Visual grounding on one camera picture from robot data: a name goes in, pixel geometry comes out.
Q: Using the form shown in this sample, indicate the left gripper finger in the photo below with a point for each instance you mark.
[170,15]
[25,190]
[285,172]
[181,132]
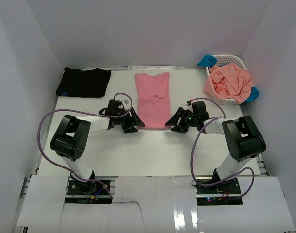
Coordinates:
[136,121]
[130,129]

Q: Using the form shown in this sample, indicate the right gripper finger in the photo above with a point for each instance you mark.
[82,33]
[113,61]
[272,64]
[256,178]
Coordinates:
[180,128]
[176,117]

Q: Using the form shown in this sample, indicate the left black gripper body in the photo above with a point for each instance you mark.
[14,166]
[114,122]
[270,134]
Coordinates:
[124,120]

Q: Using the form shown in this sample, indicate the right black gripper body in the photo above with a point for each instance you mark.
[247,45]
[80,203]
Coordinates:
[191,120]

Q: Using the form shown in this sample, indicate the pink t shirt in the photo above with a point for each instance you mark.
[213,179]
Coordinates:
[153,100]

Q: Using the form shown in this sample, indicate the black t shirt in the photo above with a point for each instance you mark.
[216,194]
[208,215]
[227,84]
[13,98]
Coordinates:
[84,83]

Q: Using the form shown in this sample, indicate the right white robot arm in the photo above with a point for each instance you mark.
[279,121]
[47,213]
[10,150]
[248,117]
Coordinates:
[244,140]

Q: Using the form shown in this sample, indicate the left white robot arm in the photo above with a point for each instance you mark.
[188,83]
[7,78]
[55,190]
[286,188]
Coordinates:
[70,138]

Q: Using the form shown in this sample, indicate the white paper sheets at back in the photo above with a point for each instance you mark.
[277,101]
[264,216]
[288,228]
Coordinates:
[142,67]

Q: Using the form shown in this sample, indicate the salmon orange t shirt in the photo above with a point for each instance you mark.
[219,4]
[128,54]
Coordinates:
[229,82]

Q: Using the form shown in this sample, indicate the blue t shirt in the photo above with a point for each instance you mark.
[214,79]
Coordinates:
[208,61]

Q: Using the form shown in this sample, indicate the white perforated laundry basket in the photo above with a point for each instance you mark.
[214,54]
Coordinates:
[222,60]

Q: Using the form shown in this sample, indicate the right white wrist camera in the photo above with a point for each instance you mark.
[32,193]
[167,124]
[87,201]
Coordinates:
[188,105]

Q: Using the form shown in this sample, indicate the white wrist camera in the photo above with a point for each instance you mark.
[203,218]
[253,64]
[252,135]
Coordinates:
[125,103]
[188,105]

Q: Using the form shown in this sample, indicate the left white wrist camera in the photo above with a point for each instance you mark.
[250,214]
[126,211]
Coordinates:
[125,103]

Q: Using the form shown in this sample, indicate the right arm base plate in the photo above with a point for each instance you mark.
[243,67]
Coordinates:
[224,194]

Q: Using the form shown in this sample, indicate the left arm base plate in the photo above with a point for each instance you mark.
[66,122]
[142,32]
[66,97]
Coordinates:
[86,193]

